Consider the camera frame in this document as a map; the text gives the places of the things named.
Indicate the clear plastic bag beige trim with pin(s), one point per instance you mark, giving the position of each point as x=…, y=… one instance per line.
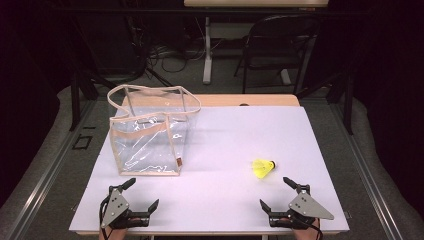
x=146, y=146

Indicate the black folding chair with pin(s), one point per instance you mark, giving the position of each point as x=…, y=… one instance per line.
x=253, y=63

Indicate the person's left hand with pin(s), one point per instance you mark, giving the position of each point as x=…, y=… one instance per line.
x=111, y=234

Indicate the wooden table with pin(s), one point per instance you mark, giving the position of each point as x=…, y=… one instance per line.
x=260, y=100

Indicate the white board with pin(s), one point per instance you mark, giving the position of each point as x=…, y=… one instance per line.
x=226, y=200

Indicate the metal floor rail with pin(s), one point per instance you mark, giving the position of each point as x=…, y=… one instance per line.
x=50, y=173
x=370, y=180

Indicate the black metal stand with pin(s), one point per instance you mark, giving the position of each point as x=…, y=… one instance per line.
x=348, y=106
x=75, y=100

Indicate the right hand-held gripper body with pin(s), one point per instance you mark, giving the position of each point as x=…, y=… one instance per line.
x=306, y=207

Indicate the person's right hand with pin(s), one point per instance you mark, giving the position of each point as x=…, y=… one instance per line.
x=305, y=234

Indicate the yellow shuttlecock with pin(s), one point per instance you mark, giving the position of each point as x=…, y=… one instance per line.
x=261, y=167

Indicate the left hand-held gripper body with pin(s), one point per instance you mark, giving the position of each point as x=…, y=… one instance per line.
x=115, y=204

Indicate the white desk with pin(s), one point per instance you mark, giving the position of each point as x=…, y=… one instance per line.
x=207, y=60

